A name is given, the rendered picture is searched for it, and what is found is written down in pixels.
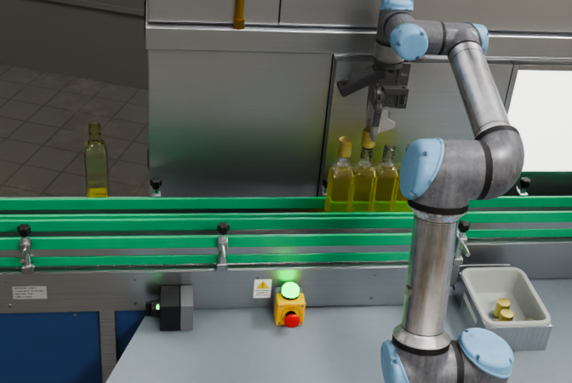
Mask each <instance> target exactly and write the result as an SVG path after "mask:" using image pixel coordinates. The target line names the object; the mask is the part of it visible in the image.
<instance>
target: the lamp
mask: <svg viewBox="0 0 572 383"><path fill-rule="evenodd" d="M299 294H300V288H299V286H298V285H297V284H296V283H291V282H288V283H286V284H284V285H283V287H282V292H281V296H282V297H283V298H284V299H285V300H296V299H298V298H299Z"/></svg>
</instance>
